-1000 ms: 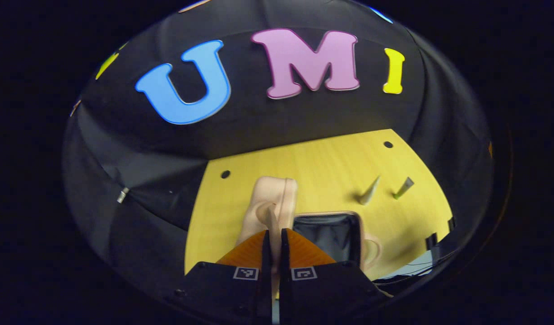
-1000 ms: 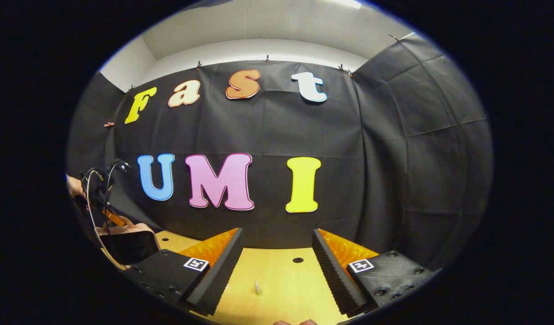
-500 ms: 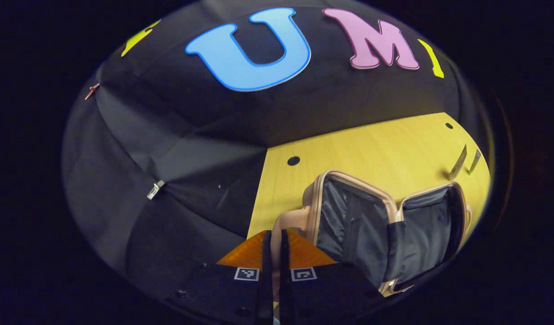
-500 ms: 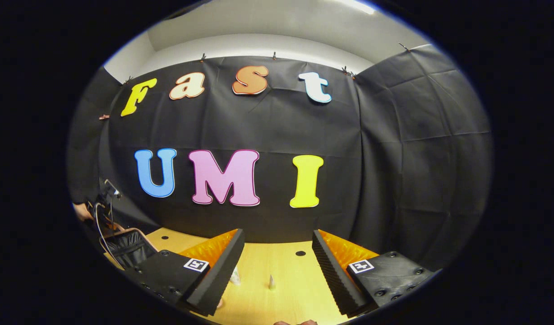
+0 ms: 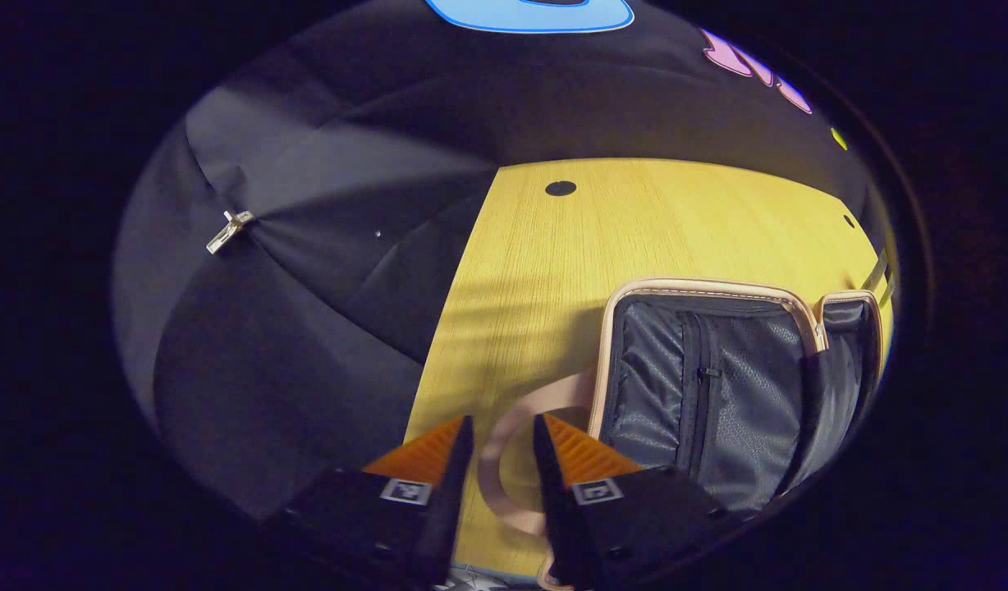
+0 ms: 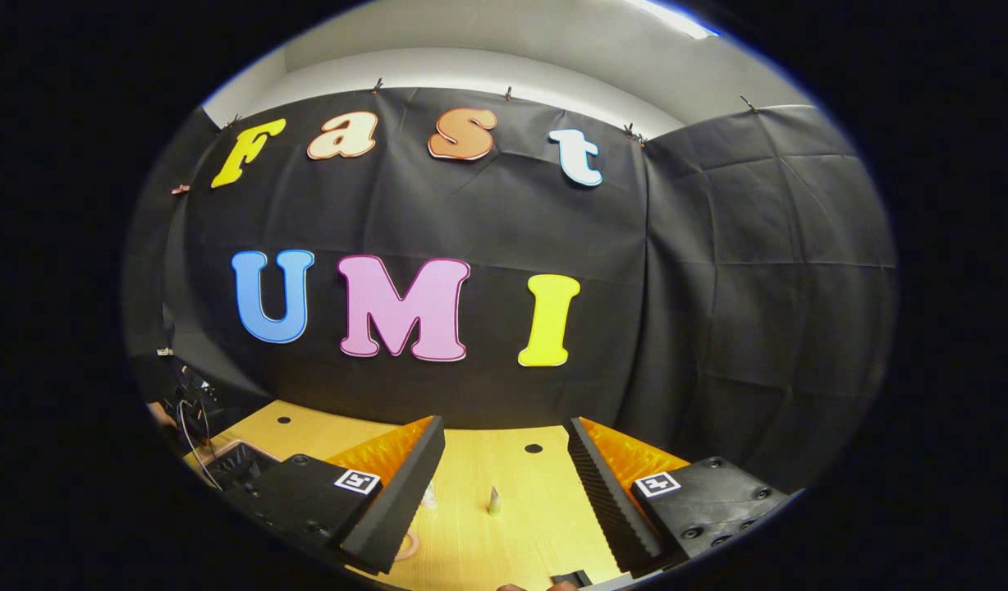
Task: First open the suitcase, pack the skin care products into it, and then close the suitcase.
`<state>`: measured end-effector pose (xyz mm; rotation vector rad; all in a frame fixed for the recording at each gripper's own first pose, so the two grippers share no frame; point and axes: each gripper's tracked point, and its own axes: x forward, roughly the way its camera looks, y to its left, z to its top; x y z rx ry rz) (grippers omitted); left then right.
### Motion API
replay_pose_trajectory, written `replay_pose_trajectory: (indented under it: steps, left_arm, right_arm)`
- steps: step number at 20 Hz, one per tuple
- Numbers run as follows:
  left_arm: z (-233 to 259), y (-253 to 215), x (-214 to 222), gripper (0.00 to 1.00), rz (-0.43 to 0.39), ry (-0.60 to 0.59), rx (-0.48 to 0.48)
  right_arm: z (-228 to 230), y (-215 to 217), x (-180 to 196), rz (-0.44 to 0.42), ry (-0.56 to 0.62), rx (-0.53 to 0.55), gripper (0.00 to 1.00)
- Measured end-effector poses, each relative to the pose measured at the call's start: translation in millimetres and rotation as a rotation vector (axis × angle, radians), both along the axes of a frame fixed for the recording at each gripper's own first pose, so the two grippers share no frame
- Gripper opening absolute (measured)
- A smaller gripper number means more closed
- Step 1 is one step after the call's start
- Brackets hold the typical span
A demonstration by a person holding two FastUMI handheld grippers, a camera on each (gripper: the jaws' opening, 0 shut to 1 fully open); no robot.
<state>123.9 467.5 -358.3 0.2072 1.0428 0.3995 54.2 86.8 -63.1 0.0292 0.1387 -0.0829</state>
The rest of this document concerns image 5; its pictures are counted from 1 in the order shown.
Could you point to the black backdrop cloth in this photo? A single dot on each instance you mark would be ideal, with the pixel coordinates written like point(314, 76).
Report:
point(307, 328)

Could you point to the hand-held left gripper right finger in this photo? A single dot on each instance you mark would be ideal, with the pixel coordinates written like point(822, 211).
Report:
point(551, 492)

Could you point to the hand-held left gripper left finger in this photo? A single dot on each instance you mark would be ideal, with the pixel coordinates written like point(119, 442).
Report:
point(459, 492)

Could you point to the pink suitcase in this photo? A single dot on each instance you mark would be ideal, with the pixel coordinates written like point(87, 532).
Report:
point(750, 386)

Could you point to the silver metal clip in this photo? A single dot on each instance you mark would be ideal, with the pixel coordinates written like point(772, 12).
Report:
point(229, 230)

